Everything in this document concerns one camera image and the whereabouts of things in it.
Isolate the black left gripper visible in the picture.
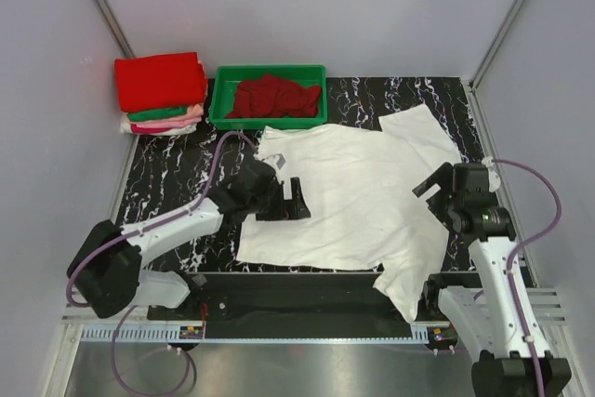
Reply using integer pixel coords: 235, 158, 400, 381
248, 177, 309, 221

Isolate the white printed t-shirt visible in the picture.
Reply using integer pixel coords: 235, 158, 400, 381
236, 105, 460, 322

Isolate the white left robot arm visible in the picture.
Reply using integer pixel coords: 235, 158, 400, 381
67, 160, 311, 319

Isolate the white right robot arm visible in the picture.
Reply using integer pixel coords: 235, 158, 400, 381
413, 163, 572, 396

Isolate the dark red crumpled t-shirt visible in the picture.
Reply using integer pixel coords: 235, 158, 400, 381
226, 74, 323, 119

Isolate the green plastic bin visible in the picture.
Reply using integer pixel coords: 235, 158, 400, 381
208, 64, 328, 130

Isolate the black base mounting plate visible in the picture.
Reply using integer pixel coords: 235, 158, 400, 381
146, 271, 466, 340

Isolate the green folded t-shirt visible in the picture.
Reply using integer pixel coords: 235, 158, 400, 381
126, 106, 188, 123

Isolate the red folded t-shirt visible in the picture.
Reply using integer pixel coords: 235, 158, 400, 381
113, 52, 208, 112

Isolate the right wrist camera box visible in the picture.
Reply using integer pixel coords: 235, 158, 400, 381
453, 163, 490, 193

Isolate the aluminium frame rail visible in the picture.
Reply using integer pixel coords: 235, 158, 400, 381
61, 288, 565, 325

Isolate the white slotted cable duct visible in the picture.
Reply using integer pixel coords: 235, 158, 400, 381
81, 325, 430, 341

